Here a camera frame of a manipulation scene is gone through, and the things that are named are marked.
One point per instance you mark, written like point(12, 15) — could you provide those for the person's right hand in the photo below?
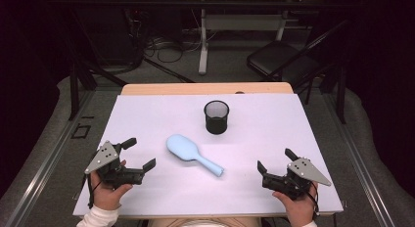
point(300, 209)

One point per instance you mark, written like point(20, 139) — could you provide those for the white table board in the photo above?
point(202, 191)

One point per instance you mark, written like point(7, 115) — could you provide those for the black mesh cup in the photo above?
point(216, 124)

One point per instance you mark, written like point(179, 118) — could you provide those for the black metal stand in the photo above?
point(74, 90)

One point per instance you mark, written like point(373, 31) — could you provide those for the black floor socket frame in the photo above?
point(73, 135)

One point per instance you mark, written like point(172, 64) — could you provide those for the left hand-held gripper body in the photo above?
point(106, 155)

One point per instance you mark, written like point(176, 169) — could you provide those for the light blue hairbrush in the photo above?
point(182, 147)

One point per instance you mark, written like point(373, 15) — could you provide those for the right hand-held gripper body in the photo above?
point(305, 171)

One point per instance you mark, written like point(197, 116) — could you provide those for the black folding chair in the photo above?
point(277, 57)

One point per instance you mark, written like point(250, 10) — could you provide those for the white-framed desk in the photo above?
point(244, 22)

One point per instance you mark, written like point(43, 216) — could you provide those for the person's left hand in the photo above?
point(106, 196)

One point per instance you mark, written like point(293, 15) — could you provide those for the metal floor rail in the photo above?
point(49, 161)
point(359, 161)

